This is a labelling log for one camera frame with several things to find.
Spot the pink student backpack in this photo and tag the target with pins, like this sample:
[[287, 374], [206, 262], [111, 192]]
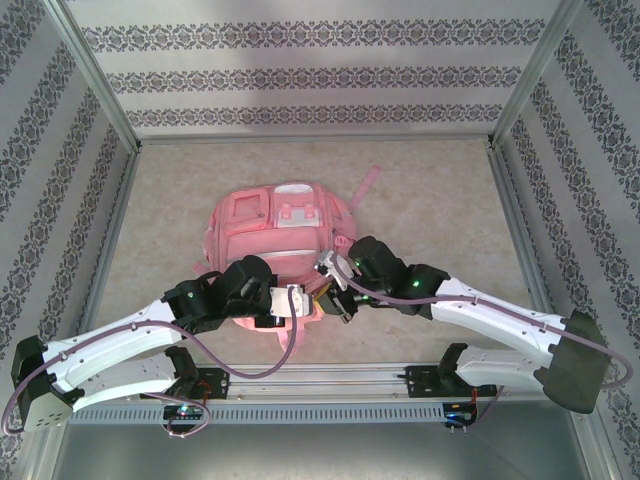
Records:
[[280, 230]]

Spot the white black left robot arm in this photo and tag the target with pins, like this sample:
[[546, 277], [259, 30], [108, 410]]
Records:
[[105, 350]]

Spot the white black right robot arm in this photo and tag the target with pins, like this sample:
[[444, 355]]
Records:
[[500, 320]]

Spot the grey metal panel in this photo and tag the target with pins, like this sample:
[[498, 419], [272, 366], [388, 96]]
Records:
[[320, 455]]

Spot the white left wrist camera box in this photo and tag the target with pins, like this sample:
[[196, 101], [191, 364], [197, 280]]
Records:
[[295, 300]]

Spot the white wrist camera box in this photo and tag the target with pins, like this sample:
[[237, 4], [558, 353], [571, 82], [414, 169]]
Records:
[[295, 300], [332, 267]]

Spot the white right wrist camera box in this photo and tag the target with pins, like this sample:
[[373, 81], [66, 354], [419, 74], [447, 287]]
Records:
[[332, 267]]

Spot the aluminium mounting rail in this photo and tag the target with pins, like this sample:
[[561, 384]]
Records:
[[320, 380]]

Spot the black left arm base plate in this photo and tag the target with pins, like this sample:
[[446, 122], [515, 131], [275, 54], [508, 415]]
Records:
[[215, 382]]

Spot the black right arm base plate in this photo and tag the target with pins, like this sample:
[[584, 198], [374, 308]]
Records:
[[420, 382]]

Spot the aluminium side rail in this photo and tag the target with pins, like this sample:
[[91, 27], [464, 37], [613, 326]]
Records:
[[510, 200], [116, 215]]

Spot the aluminium back rail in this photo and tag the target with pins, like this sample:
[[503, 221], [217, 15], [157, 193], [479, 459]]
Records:
[[465, 140]]

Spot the aluminium frame post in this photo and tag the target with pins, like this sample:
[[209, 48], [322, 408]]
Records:
[[97, 80], [531, 80]]

